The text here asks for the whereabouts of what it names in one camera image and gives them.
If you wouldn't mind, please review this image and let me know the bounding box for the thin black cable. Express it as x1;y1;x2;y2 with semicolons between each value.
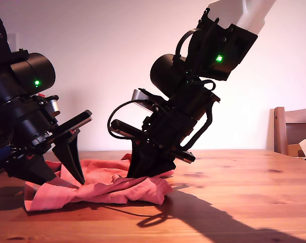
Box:
107;100;148;139

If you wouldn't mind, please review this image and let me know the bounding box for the red underwear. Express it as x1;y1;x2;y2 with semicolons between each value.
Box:
23;153;175;212

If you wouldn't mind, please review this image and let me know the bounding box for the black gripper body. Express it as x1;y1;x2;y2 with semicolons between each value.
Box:
0;95;93;166
110;107;198;164

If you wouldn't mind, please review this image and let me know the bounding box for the wooden chair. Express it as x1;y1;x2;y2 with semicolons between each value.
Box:
273;106;306;155

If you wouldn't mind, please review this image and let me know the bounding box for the brown cardboard box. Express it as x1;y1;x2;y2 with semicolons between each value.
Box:
286;144;305;157

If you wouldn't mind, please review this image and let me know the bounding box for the thick black looped cable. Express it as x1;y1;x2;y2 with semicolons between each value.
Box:
179;79;215;149

